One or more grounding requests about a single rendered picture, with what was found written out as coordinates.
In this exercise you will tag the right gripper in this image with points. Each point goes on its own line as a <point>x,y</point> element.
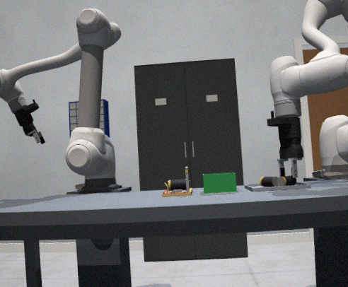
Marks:
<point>22,112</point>

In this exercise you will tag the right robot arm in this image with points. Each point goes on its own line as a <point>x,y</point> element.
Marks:
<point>86,156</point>

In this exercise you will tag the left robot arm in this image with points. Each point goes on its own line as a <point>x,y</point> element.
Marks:
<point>325,73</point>

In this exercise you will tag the tan battery holder board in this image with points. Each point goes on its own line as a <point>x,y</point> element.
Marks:
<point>179,192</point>

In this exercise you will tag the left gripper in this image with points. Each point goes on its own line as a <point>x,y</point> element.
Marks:
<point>287,113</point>

